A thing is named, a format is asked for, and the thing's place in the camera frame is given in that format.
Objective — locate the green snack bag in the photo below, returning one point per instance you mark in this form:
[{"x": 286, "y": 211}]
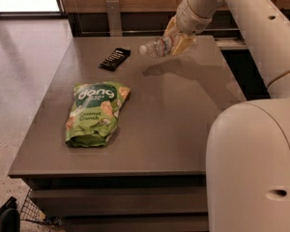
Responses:
[{"x": 94, "y": 115}]

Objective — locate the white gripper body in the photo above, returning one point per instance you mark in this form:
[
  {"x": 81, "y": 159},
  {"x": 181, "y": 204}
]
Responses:
[{"x": 192, "y": 20}]

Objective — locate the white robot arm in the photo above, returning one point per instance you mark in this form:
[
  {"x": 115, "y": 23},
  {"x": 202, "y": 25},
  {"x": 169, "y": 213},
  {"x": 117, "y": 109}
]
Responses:
[{"x": 248, "y": 147}]

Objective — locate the black wire basket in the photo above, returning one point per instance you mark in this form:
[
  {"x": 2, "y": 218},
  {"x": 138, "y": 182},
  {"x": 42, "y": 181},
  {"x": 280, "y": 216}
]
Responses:
[{"x": 32, "y": 213}]

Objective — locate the black candy bar wrapper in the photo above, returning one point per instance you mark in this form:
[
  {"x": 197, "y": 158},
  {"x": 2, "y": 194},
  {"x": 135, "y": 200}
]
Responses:
[{"x": 115, "y": 59}]

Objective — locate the black object on floor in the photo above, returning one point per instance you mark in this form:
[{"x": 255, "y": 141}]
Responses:
[{"x": 9, "y": 216}]

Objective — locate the grey drawer table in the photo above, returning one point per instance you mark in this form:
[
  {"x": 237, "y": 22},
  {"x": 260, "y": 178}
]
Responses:
[{"x": 150, "y": 176}]

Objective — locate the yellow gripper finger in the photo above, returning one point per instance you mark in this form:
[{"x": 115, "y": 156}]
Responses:
[
  {"x": 171, "y": 28},
  {"x": 183, "y": 43}
]

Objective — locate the clear plastic water bottle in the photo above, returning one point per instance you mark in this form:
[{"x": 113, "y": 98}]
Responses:
[{"x": 157, "y": 47}]

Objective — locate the left metal wall bracket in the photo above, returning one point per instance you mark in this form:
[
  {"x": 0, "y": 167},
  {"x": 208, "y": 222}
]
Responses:
[{"x": 114, "y": 18}]

